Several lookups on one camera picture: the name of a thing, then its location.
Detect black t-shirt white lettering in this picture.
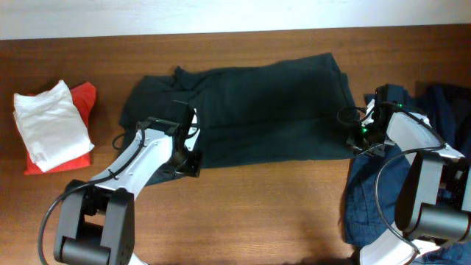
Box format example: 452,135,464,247
119,53,354,169

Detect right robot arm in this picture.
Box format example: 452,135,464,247
345,84,470,264

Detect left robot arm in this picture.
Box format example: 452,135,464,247
53,101,202,265

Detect navy blue shorts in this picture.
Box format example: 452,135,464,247
344,84,470,264

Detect folded red shirt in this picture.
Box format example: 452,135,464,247
24,82,96,175

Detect folded white shirt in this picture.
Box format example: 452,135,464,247
13,80,94,173

